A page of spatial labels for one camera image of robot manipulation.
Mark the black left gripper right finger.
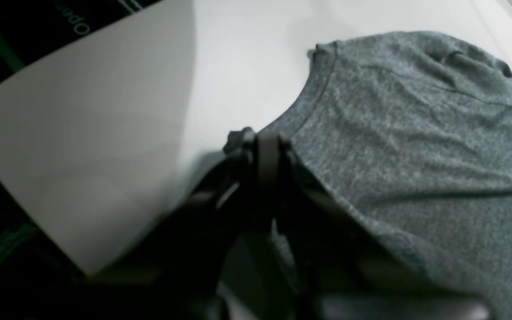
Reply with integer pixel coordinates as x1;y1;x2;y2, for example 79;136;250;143
258;133;492;320

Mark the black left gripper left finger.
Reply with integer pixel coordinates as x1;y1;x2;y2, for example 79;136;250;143
83;129;258;320

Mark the grey t-shirt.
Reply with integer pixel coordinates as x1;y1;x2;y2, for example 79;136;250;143
264;31;512;320

